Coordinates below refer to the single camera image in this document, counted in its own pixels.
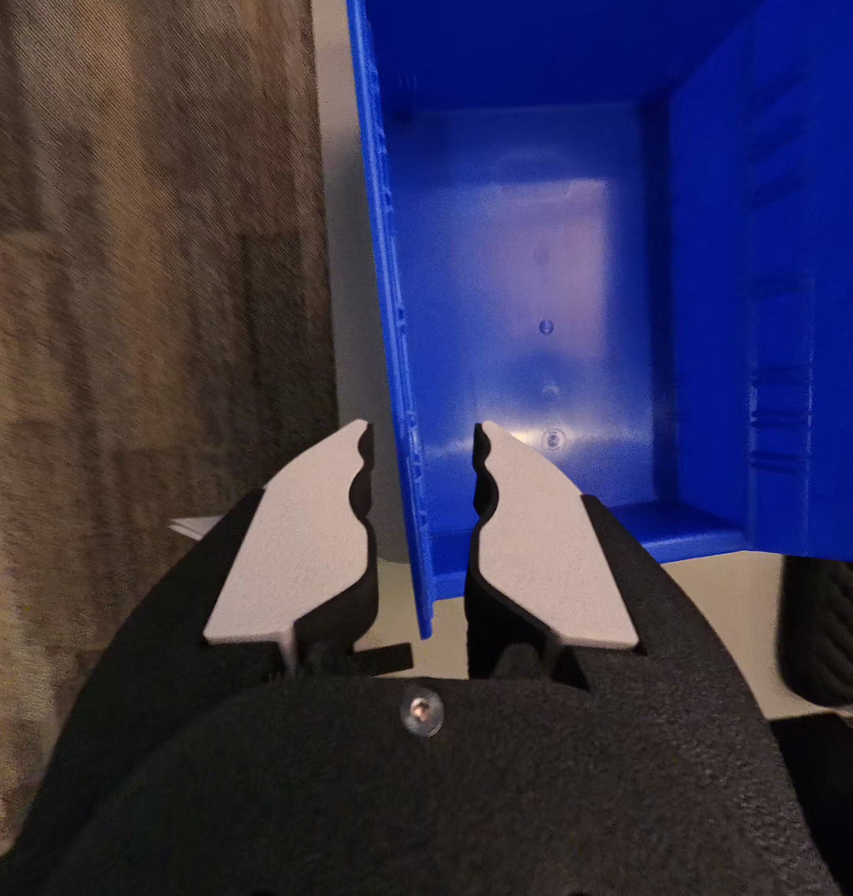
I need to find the blue bin without divider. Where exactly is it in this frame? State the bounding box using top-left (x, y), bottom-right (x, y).
top-left (346, 0), bottom-right (853, 639)

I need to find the black tape mark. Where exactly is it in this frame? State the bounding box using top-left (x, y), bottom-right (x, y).
top-left (353, 643), bottom-right (413, 676)

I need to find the black quilted pad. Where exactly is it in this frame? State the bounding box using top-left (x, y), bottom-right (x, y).
top-left (775, 556), bottom-right (853, 711)

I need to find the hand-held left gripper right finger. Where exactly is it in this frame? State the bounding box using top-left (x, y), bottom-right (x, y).
top-left (465, 420), bottom-right (640, 680)

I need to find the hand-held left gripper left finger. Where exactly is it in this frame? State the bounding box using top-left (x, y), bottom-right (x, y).
top-left (203, 419), bottom-right (380, 679)

